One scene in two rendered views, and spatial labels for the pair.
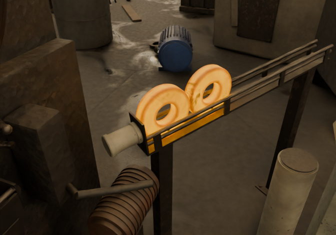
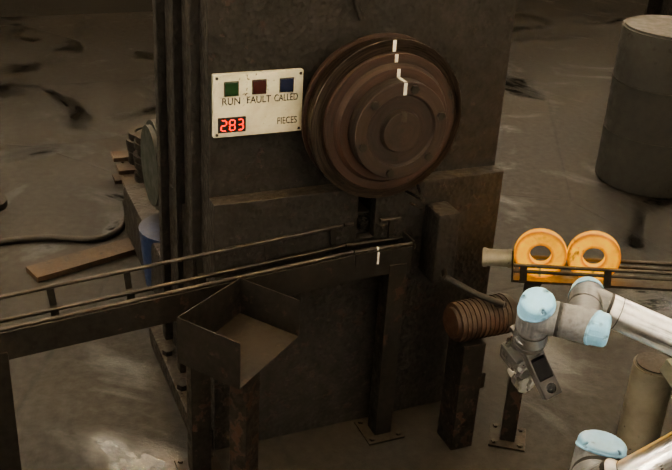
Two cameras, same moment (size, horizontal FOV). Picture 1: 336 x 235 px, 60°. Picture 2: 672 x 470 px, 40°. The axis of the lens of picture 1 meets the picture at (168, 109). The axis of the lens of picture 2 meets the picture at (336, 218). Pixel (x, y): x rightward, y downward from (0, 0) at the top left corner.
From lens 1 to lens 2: 2.22 m
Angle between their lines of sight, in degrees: 40
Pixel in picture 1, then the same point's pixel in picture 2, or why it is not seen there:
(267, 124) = not seen: outside the picture
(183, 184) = (595, 406)
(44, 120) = (447, 213)
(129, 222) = (470, 319)
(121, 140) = (493, 255)
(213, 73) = (597, 239)
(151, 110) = (526, 243)
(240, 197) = not seen: hidden behind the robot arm
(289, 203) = (630, 406)
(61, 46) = (490, 172)
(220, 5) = not seen: outside the picture
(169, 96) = (546, 239)
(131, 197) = (483, 307)
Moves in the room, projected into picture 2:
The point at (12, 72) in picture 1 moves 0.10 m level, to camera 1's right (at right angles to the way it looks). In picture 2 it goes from (446, 177) to (471, 188)
